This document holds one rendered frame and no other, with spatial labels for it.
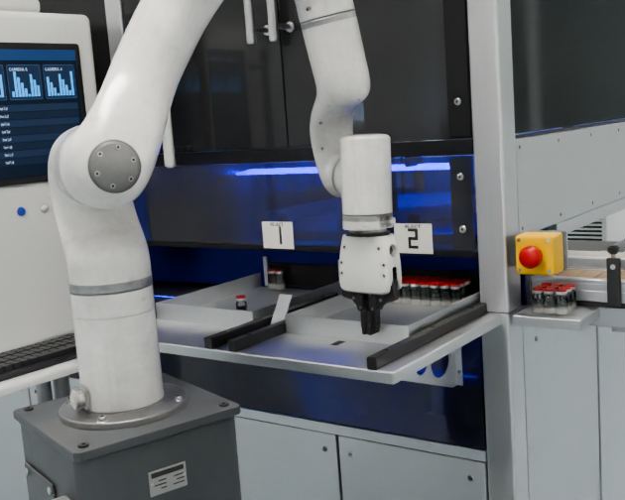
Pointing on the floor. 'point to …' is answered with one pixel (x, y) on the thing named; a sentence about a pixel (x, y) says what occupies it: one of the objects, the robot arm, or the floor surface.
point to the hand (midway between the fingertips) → (370, 321)
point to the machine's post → (498, 244)
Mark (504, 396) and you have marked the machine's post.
